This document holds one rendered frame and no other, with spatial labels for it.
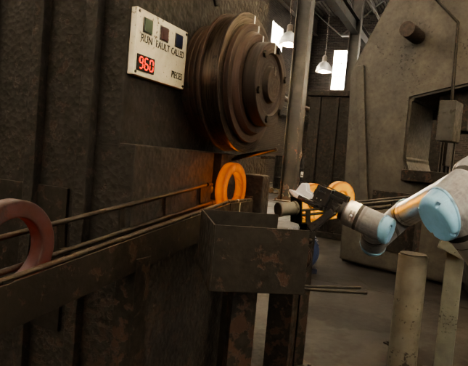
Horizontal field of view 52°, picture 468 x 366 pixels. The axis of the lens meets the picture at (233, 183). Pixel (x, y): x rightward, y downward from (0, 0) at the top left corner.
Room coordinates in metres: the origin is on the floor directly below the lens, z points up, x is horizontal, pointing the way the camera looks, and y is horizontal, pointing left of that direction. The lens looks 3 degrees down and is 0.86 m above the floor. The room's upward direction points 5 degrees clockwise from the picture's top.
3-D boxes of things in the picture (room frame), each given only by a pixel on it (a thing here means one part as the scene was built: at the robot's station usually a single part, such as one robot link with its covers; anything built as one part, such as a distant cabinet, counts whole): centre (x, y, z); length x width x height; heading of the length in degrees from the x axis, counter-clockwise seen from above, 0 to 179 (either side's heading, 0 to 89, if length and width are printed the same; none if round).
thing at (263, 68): (1.64, -0.08, 1.11); 0.28 x 0.06 x 0.28; 155
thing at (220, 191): (1.68, 0.01, 0.75); 0.18 x 0.03 x 0.18; 153
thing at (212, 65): (1.68, 0.01, 1.11); 0.47 x 0.06 x 0.47; 155
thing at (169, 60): (1.42, 0.25, 1.15); 0.26 x 0.02 x 0.18; 155
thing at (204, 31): (1.72, 0.08, 1.12); 0.47 x 0.10 x 0.47; 155
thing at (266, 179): (1.90, -0.08, 0.68); 0.11 x 0.08 x 0.24; 65
